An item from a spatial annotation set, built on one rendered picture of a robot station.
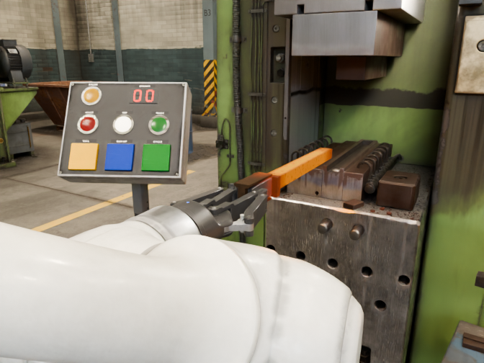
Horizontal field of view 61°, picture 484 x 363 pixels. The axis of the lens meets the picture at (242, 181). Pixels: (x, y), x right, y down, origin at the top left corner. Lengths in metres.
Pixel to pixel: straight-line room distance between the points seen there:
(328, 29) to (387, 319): 0.71
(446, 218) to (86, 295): 1.08
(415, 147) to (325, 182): 0.51
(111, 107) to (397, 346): 0.98
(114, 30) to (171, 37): 1.54
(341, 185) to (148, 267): 0.89
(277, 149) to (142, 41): 8.19
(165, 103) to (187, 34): 7.43
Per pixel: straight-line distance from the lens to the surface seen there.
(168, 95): 1.19
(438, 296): 1.30
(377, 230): 1.02
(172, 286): 0.22
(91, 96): 1.25
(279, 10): 1.09
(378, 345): 1.17
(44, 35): 10.24
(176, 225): 0.44
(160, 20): 9.03
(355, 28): 1.03
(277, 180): 0.67
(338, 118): 1.54
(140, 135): 1.17
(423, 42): 1.48
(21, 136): 6.18
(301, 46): 1.06
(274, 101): 1.25
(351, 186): 1.06
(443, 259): 1.25
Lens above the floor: 1.26
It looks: 17 degrees down
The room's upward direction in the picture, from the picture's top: straight up
